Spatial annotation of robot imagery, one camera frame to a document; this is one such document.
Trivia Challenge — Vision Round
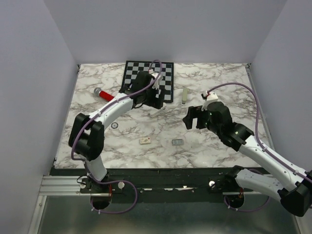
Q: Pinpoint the grey staple strip tray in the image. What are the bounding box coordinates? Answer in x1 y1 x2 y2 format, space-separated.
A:
172 139 184 146

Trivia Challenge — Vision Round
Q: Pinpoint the aluminium rail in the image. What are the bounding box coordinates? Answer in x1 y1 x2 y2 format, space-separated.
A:
39 175 86 196
222 191 260 195

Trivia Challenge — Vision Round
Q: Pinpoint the aluminium rail right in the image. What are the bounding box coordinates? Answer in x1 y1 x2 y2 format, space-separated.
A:
222 191 260 195

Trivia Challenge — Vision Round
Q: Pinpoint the small staple box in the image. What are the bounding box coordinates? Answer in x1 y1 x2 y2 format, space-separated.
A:
139 137 151 145

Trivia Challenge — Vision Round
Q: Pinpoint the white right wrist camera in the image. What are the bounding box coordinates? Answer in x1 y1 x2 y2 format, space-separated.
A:
201 91 218 110

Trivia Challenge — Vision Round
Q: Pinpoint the black white chessboard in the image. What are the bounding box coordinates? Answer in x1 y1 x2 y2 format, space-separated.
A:
119 60 175 103

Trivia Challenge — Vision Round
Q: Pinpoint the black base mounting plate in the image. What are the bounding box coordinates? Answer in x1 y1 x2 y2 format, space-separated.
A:
48 167 271 203

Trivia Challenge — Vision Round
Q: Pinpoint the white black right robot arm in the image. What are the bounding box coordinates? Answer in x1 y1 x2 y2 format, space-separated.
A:
183 101 312 217

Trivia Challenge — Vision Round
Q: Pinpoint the red glitter toy microphone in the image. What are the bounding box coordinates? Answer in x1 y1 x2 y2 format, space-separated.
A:
94 87 114 102

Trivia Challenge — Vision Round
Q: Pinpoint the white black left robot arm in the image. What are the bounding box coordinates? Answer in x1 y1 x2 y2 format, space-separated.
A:
68 69 165 193

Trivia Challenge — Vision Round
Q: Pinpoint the pale green stapler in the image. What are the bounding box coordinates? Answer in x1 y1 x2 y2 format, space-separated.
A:
181 88 189 105

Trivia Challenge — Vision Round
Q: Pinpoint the aluminium rail left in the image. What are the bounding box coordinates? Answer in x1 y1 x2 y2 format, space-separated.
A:
39 175 86 196

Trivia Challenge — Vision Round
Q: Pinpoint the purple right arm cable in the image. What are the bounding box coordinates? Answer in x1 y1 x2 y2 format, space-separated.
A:
207 82 312 212

